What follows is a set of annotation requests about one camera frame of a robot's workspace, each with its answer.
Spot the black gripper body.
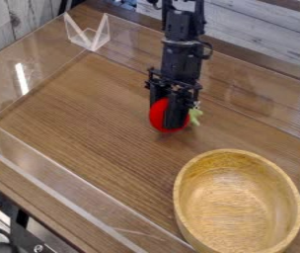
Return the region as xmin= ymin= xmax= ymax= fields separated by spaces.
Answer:
xmin=146 ymin=40 xmax=204 ymax=101

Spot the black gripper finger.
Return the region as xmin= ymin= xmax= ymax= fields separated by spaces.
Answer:
xmin=149 ymin=87 xmax=166 ymax=105
xmin=162 ymin=93 xmax=190 ymax=129

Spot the red plush strawberry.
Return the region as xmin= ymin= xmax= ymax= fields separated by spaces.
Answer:
xmin=149 ymin=98 xmax=204 ymax=133

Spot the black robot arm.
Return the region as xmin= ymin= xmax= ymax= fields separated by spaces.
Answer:
xmin=145 ymin=0 xmax=213 ymax=132

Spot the oval wooden bowl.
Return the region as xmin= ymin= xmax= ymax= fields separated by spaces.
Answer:
xmin=172 ymin=149 xmax=300 ymax=253

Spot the clear acrylic tray enclosure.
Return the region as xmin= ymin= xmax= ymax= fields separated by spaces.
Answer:
xmin=0 ymin=7 xmax=300 ymax=253

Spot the black table leg bracket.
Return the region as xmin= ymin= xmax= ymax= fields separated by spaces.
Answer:
xmin=10 ymin=209 xmax=75 ymax=253

